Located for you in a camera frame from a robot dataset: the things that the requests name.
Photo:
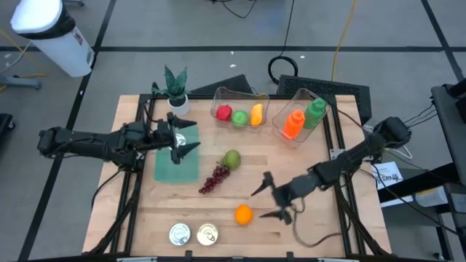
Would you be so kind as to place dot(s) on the dark equipment cart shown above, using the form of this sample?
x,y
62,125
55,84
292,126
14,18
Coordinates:
x,y
449,127

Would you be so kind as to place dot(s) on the red bell pepper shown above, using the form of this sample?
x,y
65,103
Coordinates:
x,y
224,113

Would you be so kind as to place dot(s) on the orange fruit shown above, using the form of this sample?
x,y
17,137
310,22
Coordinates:
x,y
244,214

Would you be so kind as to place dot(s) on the black table clamp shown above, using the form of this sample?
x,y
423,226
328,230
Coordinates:
x,y
188,253
290,254

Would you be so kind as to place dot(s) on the grey stand base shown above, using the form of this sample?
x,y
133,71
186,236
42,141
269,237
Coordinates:
x,y
22,82

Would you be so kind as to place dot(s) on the silver aluminium bracket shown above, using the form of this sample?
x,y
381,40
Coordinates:
x,y
136,259
336,260

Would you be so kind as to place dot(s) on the olive label tin can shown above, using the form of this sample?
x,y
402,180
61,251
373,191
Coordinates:
x,y
180,139
179,234

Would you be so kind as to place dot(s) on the black aluminium rig frame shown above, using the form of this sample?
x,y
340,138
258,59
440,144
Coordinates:
x,y
132,218

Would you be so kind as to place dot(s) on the dark red grape bunch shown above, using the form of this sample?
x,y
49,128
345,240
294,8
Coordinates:
x,y
215,178

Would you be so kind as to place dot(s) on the yellow mango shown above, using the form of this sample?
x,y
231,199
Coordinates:
x,y
256,114

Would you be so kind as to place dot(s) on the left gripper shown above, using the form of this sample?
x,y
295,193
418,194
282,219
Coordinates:
x,y
164,134

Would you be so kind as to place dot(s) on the snake plant in white pot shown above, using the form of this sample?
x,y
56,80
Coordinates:
x,y
178,107

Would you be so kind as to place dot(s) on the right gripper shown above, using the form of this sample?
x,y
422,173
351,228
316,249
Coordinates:
x,y
289,194

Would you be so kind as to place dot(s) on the green squeeze bottle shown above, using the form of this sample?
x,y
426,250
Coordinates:
x,y
314,114

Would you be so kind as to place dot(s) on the pink striped Wild Planet can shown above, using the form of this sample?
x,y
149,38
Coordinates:
x,y
207,234

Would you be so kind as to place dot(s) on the orange squeeze bottle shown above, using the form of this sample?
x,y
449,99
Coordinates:
x,y
293,125

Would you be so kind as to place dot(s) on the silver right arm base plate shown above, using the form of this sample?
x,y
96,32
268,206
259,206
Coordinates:
x,y
336,154

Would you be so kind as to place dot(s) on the clear plastic bin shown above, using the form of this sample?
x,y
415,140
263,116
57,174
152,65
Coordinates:
x,y
280,122
218,125

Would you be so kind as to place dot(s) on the white trash can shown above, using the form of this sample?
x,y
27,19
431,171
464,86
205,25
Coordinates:
x,y
54,43

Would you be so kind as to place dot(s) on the black floor plate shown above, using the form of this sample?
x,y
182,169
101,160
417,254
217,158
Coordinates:
x,y
233,82

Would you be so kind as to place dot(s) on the white printed paper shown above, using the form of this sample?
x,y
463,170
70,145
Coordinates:
x,y
389,172

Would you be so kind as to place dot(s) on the black floor equipment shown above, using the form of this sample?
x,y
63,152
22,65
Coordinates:
x,y
5,125

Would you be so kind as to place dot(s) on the green lime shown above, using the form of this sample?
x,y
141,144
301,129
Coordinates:
x,y
240,118

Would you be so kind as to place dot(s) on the green pear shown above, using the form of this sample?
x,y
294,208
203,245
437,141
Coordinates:
x,y
232,160

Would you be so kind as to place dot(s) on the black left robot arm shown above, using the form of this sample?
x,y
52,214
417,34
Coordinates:
x,y
91,143

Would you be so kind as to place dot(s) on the clear plastic container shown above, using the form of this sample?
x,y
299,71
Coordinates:
x,y
431,196

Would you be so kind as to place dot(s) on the black perforated panel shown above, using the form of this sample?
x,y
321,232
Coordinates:
x,y
327,87

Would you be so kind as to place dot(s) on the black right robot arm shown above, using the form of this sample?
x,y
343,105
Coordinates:
x,y
356,154

